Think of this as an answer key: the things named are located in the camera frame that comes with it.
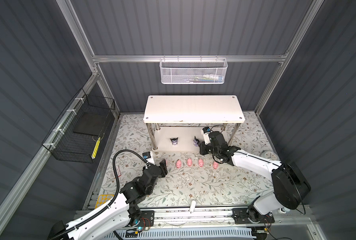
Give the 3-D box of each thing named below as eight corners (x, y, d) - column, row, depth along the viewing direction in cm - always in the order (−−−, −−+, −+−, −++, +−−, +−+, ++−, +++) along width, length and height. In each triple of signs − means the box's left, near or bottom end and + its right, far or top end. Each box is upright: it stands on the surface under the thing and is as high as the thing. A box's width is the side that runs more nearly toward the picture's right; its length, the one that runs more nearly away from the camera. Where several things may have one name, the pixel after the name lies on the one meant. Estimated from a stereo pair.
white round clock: (261, 161, 96) (264, 158, 93) (258, 152, 100) (260, 150, 97) (276, 161, 96) (279, 158, 93) (273, 152, 100) (275, 150, 97)
